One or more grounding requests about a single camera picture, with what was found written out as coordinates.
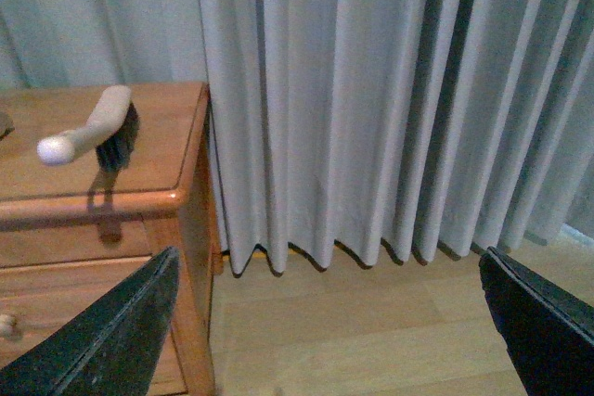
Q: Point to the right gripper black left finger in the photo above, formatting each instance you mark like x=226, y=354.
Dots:
x=112, y=347

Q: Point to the wooden nightstand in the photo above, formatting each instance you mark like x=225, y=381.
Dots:
x=71, y=233

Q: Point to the beige hand brush black bristles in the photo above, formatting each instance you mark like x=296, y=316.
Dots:
x=110, y=131

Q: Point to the wooden drawer knob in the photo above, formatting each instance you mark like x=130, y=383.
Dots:
x=8, y=326

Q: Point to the grey pleated curtain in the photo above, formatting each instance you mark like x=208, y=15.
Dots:
x=410, y=123

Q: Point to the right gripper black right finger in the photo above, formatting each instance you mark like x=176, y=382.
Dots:
x=547, y=330

